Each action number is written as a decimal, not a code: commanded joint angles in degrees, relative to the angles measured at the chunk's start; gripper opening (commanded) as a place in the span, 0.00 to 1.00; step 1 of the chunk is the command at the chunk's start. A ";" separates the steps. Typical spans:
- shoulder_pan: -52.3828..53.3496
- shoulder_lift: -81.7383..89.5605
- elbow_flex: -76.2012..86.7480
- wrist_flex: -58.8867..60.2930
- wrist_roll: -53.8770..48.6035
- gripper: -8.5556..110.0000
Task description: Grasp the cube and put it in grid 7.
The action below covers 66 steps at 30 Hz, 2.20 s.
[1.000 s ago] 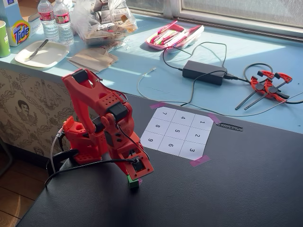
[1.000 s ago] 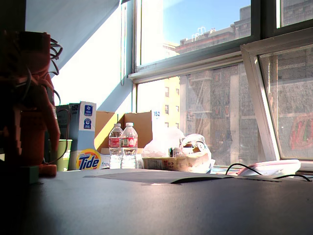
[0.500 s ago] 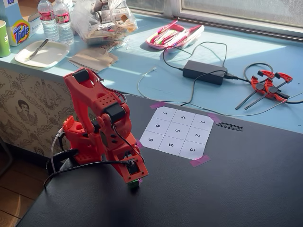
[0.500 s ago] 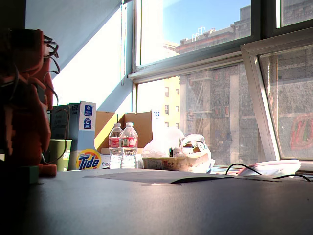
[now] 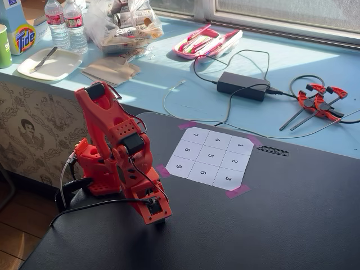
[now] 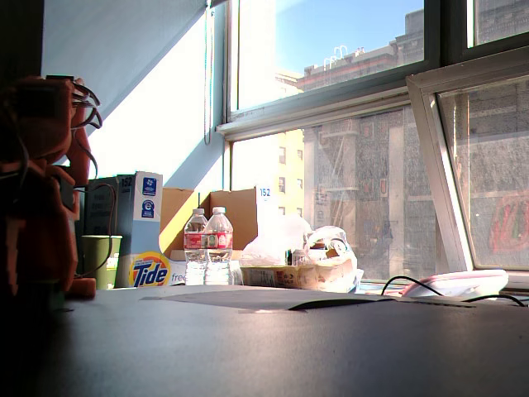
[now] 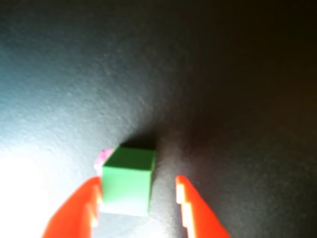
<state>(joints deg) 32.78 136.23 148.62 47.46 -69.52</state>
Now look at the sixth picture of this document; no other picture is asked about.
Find Tide detergent box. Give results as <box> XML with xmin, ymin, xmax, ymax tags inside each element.
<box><xmin>84</xmin><ymin>171</ymin><xmax>188</xmax><ymax>289</ymax></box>

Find white carton blue 152 print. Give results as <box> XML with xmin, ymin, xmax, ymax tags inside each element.
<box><xmin>255</xmin><ymin>184</ymin><xmax>277</xmax><ymax>216</ymax></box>

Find white plastic bag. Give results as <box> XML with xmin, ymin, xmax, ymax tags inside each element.
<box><xmin>303</xmin><ymin>225</ymin><xmax>365</xmax><ymax>291</ymax></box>
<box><xmin>239</xmin><ymin>213</ymin><xmax>315</xmax><ymax>268</ymax></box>

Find grey robot arm cables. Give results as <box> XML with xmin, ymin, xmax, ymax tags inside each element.
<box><xmin>69</xmin><ymin>80</ymin><xmax>119</xmax><ymax>279</ymax></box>

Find clear water bottle red label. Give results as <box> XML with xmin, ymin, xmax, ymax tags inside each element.
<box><xmin>183</xmin><ymin>208</ymin><xmax>209</xmax><ymax>286</ymax></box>
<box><xmin>203</xmin><ymin>206</ymin><xmax>234</xmax><ymax>285</ymax></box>

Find white leaning window frame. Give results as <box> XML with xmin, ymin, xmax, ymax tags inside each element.
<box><xmin>406</xmin><ymin>45</ymin><xmax>529</xmax><ymax>290</ymax></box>

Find green cup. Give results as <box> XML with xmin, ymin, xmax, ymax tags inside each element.
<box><xmin>81</xmin><ymin>234</ymin><xmax>124</xmax><ymax>290</ymax></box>

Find window blind pull cord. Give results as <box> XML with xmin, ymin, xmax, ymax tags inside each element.
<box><xmin>203</xmin><ymin>7</ymin><xmax>216</xmax><ymax>146</ymax></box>

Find grey paper sheet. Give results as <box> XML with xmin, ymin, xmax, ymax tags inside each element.
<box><xmin>140</xmin><ymin>288</ymin><xmax>476</xmax><ymax>312</ymax></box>

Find printed cardboard tray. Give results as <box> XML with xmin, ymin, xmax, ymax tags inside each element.
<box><xmin>239</xmin><ymin>264</ymin><xmax>360</xmax><ymax>293</ymax></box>

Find brown cardboard box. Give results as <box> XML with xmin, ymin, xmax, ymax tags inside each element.
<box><xmin>160</xmin><ymin>187</ymin><xmax>258</xmax><ymax>260</ymax></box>

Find pink and white flat device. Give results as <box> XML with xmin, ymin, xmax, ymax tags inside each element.
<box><xmin>399</xmin><ymin>268</ymin><xmax>510</xmax><ymax>299</ymax></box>

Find thin black cable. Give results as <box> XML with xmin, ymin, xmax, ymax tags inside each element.
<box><xmin>379</xmin><ymin>275</ymin><xmax>528</xmax><ymax>308</ymax></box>

